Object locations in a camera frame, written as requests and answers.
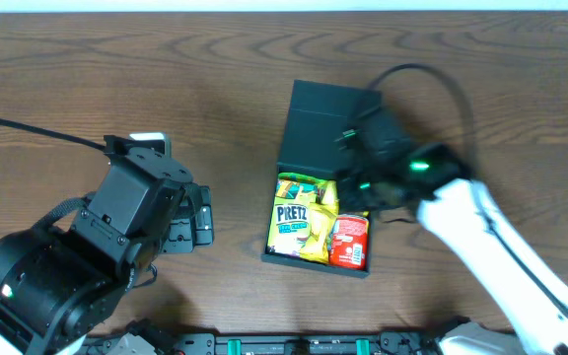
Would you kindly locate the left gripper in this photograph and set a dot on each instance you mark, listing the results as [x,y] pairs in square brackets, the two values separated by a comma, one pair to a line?
[197,217]

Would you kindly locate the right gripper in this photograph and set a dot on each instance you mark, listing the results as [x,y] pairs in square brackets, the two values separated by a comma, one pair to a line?
[351,139]

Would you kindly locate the yellow candy wrapper packet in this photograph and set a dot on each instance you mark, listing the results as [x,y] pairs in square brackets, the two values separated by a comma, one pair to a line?
[323,213]

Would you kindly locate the red snack can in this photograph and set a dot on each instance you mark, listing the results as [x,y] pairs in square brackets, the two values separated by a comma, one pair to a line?
[349,241]

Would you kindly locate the Haribo gummy bag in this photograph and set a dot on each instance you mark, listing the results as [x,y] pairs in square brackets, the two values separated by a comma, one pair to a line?
[296,177]

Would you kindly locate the black gift box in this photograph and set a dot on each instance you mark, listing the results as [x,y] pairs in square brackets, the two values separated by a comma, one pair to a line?
[317,116]

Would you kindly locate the Pretz snack box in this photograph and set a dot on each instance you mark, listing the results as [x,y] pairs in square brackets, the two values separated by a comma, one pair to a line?
[290,219]

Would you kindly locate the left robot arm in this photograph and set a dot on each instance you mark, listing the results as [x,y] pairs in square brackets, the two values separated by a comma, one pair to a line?
[66,273]

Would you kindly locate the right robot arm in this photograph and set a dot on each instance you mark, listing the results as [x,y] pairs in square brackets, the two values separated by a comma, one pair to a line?
[452,204]

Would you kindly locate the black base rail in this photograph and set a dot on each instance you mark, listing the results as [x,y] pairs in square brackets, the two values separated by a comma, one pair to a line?
[141,337]

